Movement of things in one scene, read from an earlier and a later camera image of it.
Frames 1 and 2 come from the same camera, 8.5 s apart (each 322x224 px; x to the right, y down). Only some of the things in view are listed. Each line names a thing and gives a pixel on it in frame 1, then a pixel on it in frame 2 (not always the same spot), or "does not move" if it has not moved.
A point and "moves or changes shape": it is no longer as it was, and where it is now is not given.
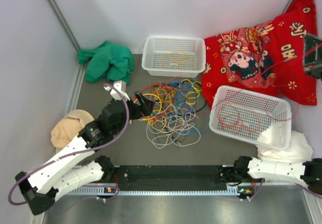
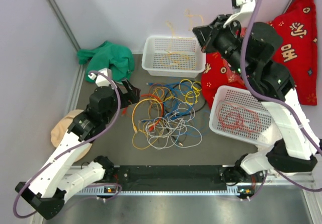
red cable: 233,93 → 236,120
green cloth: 109,60 does not move
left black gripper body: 135,112 → 127,98
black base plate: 169,178 does not move
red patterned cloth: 267,56 does not move
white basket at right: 250,117 does not move
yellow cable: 191,94 moves or changes shape
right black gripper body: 314,68 → 221,39
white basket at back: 174,56 does not move
